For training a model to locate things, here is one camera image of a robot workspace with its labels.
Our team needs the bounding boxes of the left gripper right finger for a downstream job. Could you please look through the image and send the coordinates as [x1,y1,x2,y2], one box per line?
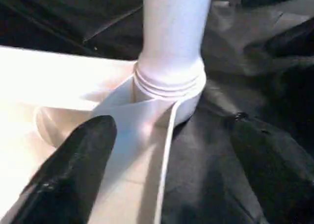
[229,112,314,224]

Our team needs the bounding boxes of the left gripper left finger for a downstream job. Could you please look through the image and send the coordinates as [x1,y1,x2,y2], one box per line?
[12,115,117,224]

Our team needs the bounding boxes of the white plastic table top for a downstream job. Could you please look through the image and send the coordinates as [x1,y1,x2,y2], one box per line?
[0,45,207,224]

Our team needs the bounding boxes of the white plastic table leg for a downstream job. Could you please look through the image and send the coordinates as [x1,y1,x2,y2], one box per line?
[133,0,214,98]

